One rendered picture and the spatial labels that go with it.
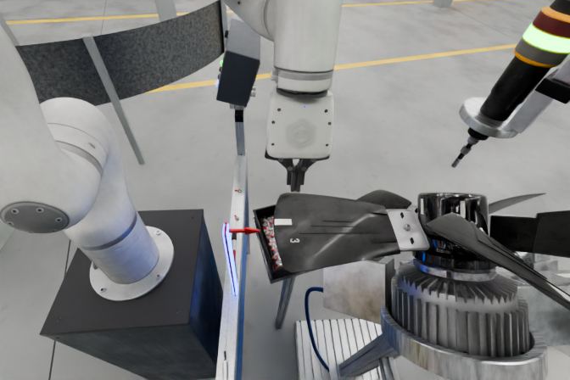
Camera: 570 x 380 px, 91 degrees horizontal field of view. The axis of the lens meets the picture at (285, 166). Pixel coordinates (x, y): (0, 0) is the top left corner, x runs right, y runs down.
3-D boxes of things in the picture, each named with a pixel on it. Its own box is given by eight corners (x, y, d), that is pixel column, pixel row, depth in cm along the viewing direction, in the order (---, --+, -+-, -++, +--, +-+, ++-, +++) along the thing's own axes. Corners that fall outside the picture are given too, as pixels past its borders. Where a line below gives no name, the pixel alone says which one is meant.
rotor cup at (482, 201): (460, 247, 63) (458, 189, 64) (519, 266, 49) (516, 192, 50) (399, 248, 62) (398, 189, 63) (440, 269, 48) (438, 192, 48)
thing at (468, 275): (460, 257, 63) (460, 248, 63) (516, 280, 49) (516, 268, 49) (400, 259, 62) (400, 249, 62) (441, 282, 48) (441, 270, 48)
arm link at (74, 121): (62, 255, 51) (-38, 169, 34) (86, 179, 63) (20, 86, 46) (133, 243, 54) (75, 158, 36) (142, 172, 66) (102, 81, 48)
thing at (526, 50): (567, 58, 29) (577, 47, 28) (553, 69, 27) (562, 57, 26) (523, 42, 31) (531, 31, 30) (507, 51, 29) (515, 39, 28)
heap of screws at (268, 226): (317, 259, 87) (319, 254, 85) (274, 273, 84) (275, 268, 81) (296, 210, 99) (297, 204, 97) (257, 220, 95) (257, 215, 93)
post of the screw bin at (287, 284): (282, 327, 147) (299, 263, 88) (276, 329, 146) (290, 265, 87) (280, 321, 149) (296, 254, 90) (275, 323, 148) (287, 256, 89)
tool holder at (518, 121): (544, 134, 34) (620, 58, 27) (522, 157, 31) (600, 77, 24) (474, 98, 39) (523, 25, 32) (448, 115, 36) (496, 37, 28)
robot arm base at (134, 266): (85, 312, 62) (36, 281, 48) (97, 237, 74) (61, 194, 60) (176, 288, 67) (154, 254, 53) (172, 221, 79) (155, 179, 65)
